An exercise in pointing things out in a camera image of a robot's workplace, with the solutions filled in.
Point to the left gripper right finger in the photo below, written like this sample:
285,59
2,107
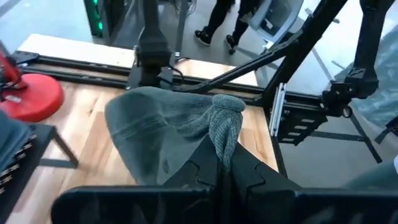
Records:
255,177

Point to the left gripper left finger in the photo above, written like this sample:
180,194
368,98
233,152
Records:
199,171

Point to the green washed cotton cap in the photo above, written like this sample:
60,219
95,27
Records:
149,130

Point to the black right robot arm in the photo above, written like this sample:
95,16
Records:
152,46

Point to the person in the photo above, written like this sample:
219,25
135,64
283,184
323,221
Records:
217,18

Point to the black perforated metal rack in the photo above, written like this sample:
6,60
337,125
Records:
43,133

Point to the dark metal cart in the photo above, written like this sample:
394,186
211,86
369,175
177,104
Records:
105,18

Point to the red lamp with white shade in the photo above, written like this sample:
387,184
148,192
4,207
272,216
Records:
31,99

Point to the silver aluminium bracket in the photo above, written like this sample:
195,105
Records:
277,109

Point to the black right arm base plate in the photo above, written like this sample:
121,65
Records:
164,79

